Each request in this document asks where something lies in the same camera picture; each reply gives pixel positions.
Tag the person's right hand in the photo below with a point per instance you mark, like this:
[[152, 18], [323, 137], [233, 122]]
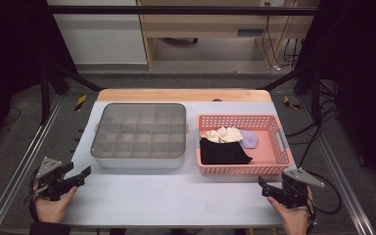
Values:
[[293, 222]]

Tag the dark curtain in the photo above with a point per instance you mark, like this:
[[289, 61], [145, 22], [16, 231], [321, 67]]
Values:
[[365, 65], [9, 49]]

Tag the white divided storage box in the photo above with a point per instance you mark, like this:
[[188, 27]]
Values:
[[137, 163]]

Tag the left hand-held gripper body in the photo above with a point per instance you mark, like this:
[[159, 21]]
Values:
[[47, 168]]

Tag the translucent grey box lid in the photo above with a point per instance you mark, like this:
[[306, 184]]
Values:
[[137, 130]]

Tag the wooden desk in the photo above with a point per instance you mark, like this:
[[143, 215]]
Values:
[[209, 24]]

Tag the purple sock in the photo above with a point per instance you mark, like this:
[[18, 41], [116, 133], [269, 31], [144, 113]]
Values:
[[250, 139]]

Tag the white wall socket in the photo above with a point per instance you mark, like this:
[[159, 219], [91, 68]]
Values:
[[272, 3]]

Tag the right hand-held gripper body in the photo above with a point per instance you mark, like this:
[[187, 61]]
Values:
[[302, 178]]

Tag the person's left hand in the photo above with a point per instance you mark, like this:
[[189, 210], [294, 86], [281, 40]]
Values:
[[52, 212]]

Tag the black sock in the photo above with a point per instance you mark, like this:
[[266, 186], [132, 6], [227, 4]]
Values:
[[215, 153], [238, 157]]

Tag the black metal crossbar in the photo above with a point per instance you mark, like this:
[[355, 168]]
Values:
[[176, 10]]

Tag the white cabinet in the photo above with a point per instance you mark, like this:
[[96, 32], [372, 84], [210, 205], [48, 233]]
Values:
[[101, 42]]

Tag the aluminium rail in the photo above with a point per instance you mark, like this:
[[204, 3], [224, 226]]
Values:
[[37, 147], [355, 212]]

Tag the black metal stand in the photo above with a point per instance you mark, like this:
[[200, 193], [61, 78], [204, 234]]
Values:
[[316, 98], [45, 98]]

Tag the yellow black tape strip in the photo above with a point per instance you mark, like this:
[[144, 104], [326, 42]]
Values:
[[81, 103], [287, 102]]

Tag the pink perforated basket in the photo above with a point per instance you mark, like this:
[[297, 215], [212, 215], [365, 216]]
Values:
[[267, 156]]

